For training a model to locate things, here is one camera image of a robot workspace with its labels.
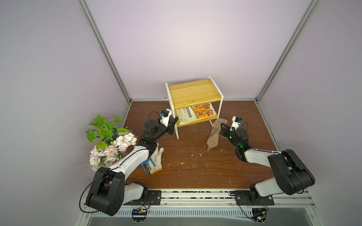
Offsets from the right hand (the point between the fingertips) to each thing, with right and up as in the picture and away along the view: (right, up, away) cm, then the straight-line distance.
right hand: (223, 120), depth 87 cm
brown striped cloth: (-6, -14, +2) cm, 16 cm away
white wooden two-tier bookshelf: (-20, +11, -12) cm, 26 cm away
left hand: (-29, +2, -9) cm, 30 cm away
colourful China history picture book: (-17, +5, +2) cm, 18 cm away
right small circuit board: (+14, -48, -17) cm, 53 cm away
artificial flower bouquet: (-58, -8, -25) cm, 64 cm away
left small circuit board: (-49, -49, -15) cm, 71 cm away
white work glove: (-43, -24, 0) cm, 49 cm away
